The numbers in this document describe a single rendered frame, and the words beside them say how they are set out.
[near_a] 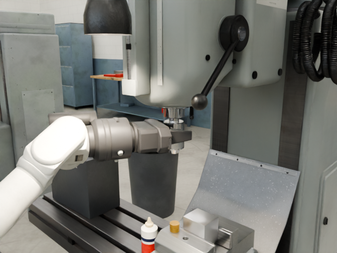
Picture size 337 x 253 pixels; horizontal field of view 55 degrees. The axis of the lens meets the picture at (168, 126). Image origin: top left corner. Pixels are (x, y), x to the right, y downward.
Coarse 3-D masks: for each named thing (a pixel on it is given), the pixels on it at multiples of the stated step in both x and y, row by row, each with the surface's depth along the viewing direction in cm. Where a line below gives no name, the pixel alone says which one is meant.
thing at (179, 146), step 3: (183, 126) 71; (171, 129) 70; (174, 129) 70; (177, 129) 70; (180, 129) 70; (183, 129) 71; (174, 144) 71; (177, 144) 71; (180, 144) 71; (183, 144) 72; (174, 147) 71; (177, 147) 71; (180, 147) 71; (183, 147) 72; (171, 150) 71; (174, 150) 71
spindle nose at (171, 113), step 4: (164, 108) 70; (184, 108) 70; (164, 112) 70; (168, 112) 69; (172, 112) 69; (176, 112) 69; (180, 112) 69; (184, 112) 71; (164, 116) 70; (168, 116) 70; (172, 116) 69; (176, 116) 69; (180, 116) 70
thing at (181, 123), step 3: (165, 120) 72; (168, 120) 72; (180, 120) 72; (183, 120) 72; (165, 123) 70; (168, 123) 70; (171, 123) 70; (174, 123) 70; (177, 123) 70; (180, 123) 70; (183, 123) 71; (168, 126) 70; (171, 126) 70; (174, 126) 70; (177, 126) 70; (180, 126) 70
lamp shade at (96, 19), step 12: (96, 0) 45; (108, 0) 45; (120, 0) 46; (84, 12) 47; (96, 12) 45; (108, 12) 45; (120, 12) 46; (84, 24) 47; (96, 24) 45; (108, 24) 45; (120, 24) 46
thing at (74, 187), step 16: (112, 160) 100; (64, 176) 102; (80, 176) 96; (96, 176) 96; (112, 176) 101; (64, 192) 104; (80, 192) 97; (96, 192) 97; (112, 192) 102; (80, 208) 99; (96, 208) 98; (112, 208) 103
